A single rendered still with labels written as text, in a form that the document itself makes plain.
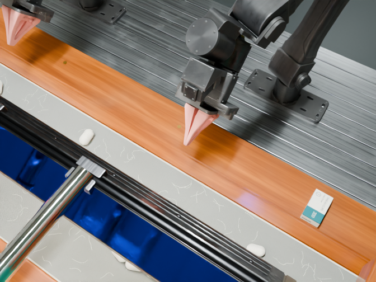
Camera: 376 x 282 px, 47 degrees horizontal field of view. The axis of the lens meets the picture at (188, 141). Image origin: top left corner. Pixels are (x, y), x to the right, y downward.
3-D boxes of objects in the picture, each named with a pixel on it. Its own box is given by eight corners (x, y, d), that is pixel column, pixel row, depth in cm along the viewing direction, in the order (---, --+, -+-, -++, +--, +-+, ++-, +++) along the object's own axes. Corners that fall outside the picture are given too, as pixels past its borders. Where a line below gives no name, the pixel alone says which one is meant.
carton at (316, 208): (313, 192, 82) (316, 188, 80) (330, 202, 81) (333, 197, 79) (299, 217, 79) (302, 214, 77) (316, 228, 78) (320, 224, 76)
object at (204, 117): (190, 153, 73) (214, 103, 71) (156, 134, 75) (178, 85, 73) (203, 149, 80) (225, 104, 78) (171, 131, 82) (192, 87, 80)
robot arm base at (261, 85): (326, 105, 94) (338, 83, 97) (245, 67, 99) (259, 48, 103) (317, 125, 101) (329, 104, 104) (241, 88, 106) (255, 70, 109)
